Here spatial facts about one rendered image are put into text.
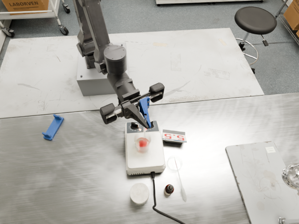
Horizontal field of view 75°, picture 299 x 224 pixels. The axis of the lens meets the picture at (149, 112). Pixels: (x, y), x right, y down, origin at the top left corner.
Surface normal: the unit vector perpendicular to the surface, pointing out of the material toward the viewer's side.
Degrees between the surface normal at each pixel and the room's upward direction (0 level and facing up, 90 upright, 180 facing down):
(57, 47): 0
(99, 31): 72
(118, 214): 0
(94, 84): 90
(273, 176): 0
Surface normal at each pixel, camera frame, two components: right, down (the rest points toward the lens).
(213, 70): 0.04, -0.51
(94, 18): 0.52, 0.55
